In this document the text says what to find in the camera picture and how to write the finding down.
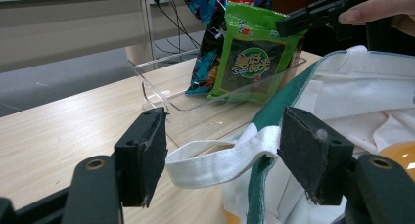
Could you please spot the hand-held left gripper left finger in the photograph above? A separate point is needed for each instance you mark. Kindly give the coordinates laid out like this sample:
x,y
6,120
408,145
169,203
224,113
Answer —
x,y
140,158

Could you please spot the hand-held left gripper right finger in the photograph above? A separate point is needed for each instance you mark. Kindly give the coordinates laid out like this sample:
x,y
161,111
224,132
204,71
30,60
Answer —
x,y
313,155

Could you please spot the white canvas tote bag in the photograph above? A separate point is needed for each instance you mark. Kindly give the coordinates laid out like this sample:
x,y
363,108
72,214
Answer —
x,y
355,87

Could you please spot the green snack packet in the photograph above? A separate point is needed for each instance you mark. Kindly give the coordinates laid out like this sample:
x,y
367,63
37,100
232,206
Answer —
x,y
254,67

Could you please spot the clear plastic container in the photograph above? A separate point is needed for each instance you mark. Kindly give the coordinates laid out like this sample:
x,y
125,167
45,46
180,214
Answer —
x,y
156,87

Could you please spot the blue chip bag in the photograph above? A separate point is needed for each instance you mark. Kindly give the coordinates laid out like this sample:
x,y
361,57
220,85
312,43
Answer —
x,y
205,54

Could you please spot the black curtain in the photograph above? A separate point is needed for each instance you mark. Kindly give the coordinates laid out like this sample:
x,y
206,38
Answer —
x,y
391,41

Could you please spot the orange juice bottle white cap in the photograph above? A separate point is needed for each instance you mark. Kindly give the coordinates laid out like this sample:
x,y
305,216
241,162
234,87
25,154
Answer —
x,y
399,154

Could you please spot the beige office desk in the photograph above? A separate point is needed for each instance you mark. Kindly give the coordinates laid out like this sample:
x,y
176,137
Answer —
x,y
65,28

